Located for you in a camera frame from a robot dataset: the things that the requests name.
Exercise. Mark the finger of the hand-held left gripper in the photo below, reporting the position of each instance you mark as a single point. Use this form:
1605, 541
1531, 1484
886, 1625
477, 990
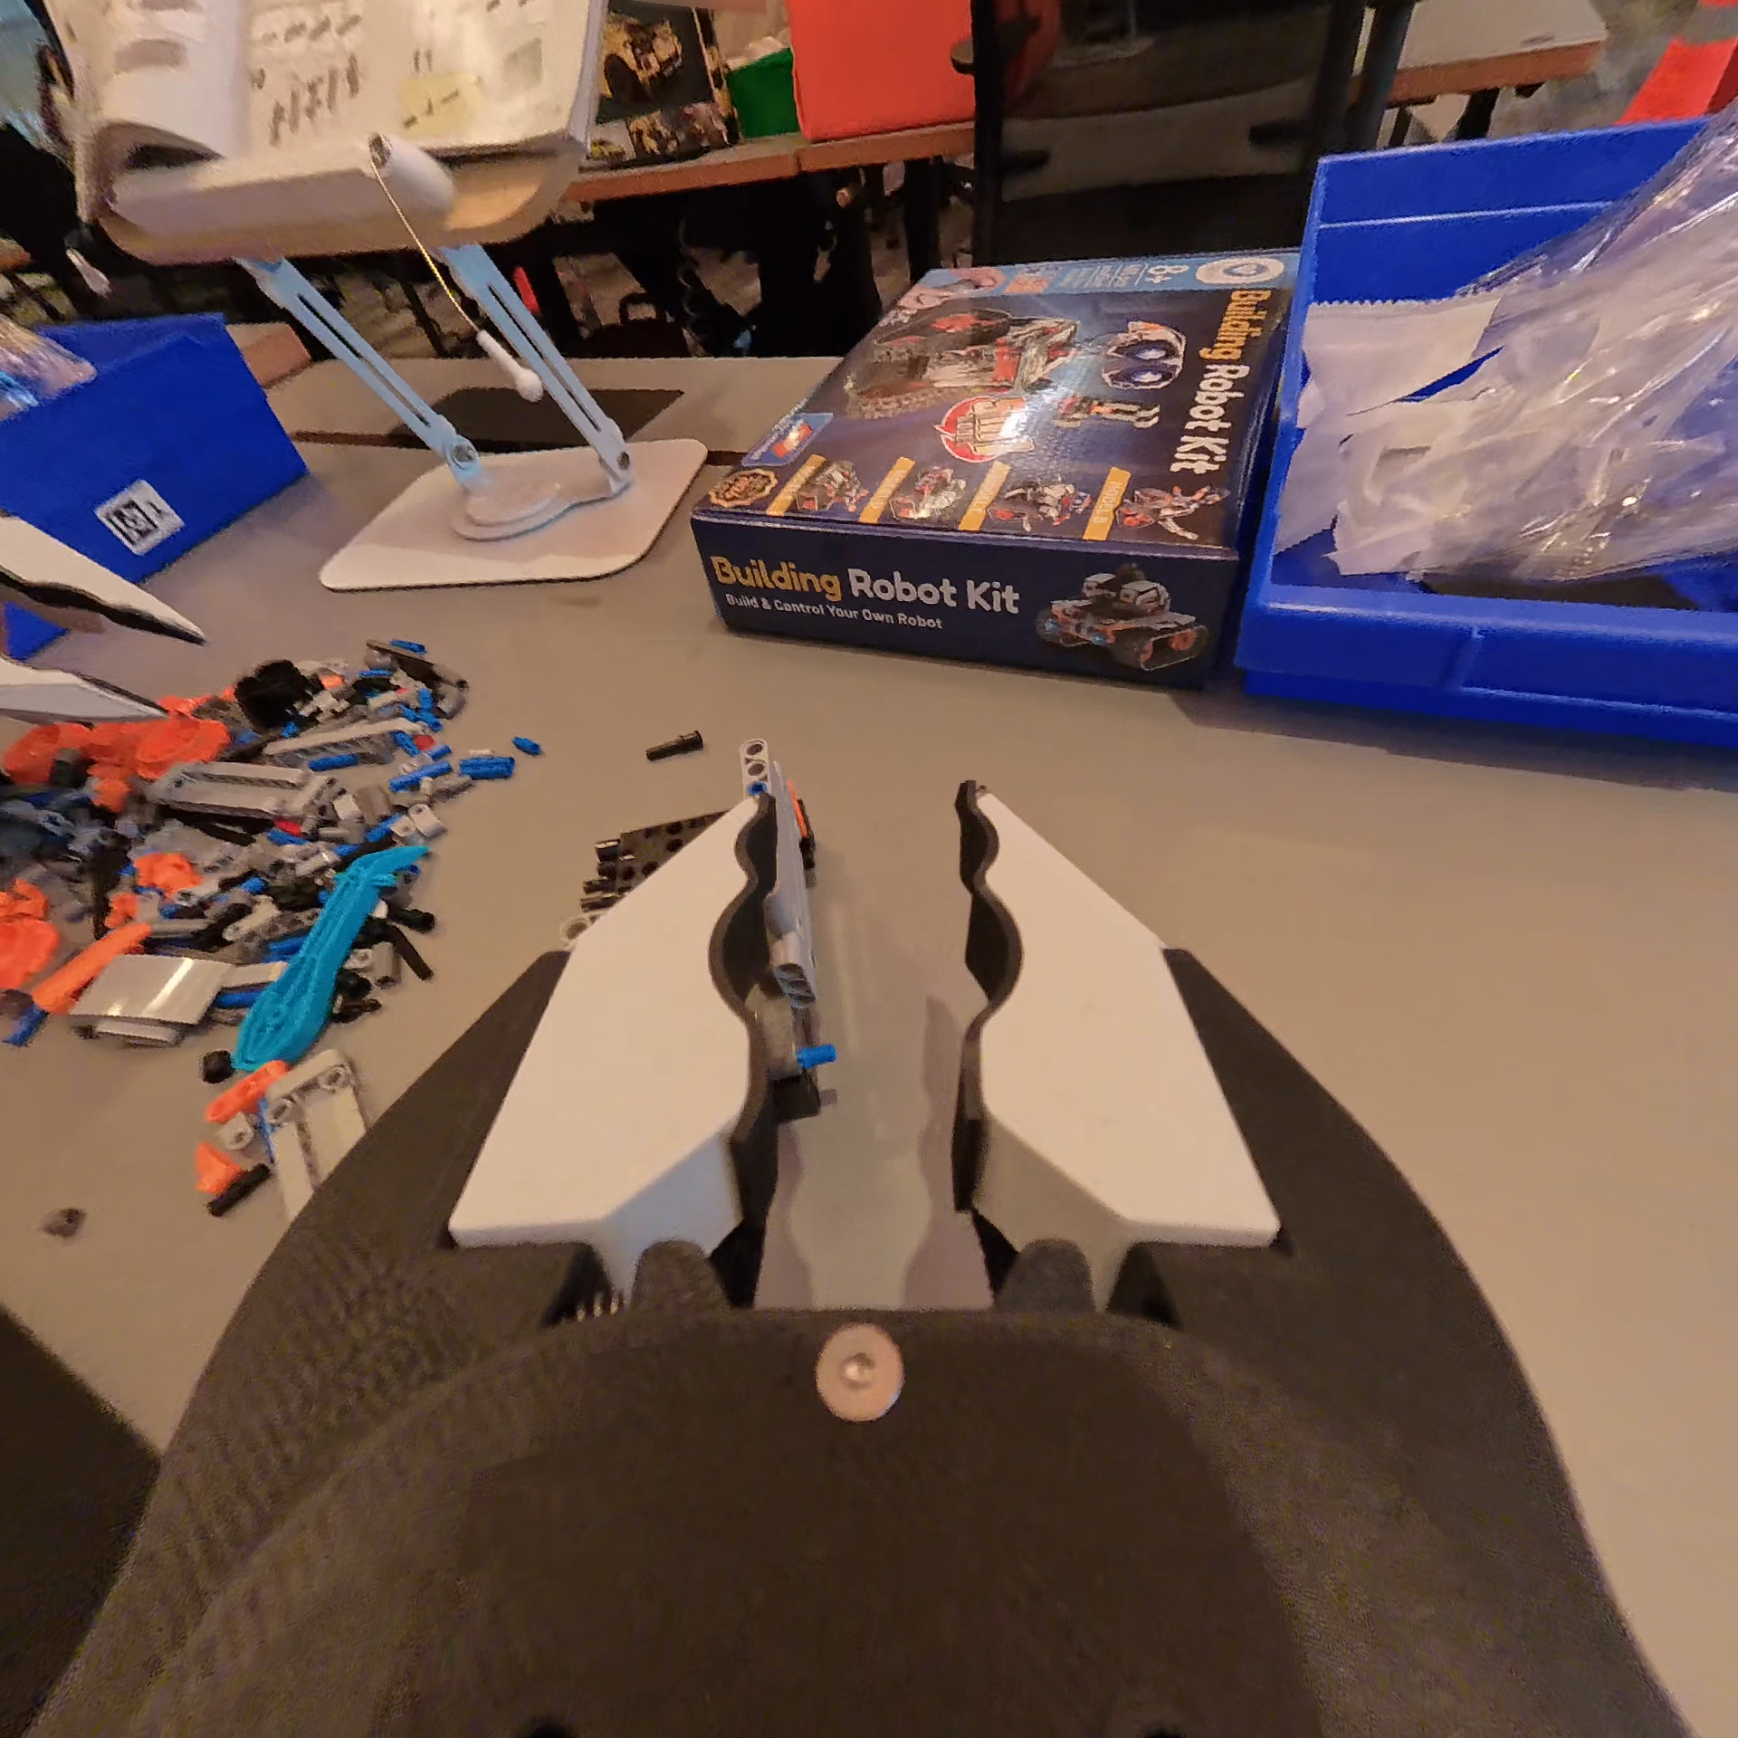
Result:
54, 569
54, 700

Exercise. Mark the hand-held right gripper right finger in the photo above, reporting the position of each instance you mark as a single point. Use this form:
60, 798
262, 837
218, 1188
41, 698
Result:
1126, 1086

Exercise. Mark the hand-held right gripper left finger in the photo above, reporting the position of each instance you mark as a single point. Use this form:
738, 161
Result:
611, 1086

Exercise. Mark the black perforated base assembly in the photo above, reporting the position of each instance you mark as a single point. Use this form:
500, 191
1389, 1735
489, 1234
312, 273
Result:
638, 854

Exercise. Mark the pile of plastic building pieces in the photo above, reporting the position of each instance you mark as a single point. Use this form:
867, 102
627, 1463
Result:
313, 774

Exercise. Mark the long grey holed beam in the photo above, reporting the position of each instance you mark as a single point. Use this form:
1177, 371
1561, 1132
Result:
758, 774

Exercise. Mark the small blue tagged bin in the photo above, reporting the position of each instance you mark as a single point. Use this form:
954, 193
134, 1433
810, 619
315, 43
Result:
135, 420

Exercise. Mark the clear bag of pieces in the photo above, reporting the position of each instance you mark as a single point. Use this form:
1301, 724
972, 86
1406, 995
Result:
35, 373

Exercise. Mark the orange gear wheel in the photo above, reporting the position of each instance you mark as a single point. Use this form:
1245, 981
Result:
26, 937

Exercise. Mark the grey curved panel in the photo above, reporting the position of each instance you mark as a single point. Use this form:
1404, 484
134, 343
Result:
150, 991

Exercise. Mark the black connector pin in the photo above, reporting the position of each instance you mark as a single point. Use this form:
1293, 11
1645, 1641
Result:
675, 746

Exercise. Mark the large blue plastic bin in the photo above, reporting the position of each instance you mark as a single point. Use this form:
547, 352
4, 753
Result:
1358, 653

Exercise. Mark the open instruction booklet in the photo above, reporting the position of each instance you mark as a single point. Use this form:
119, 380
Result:
203, 68

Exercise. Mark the white book stand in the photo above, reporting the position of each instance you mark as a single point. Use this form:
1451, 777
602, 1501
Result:
598, 515

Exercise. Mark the dark blue cardboard box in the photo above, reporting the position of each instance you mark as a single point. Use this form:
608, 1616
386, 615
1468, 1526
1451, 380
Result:
1018, 408

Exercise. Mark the clear plastic bags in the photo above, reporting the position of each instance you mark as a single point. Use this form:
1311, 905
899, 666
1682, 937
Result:
1561, 408

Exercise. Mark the green plastic container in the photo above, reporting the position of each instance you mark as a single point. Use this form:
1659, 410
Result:
760, 95

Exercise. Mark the orange-red box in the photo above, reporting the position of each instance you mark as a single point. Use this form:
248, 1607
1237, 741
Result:
896, 68

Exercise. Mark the red plastic object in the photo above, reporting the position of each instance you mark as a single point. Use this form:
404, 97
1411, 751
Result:
1692, 61

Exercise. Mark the grey double beam frame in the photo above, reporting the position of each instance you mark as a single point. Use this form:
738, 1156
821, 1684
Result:
334, 1086

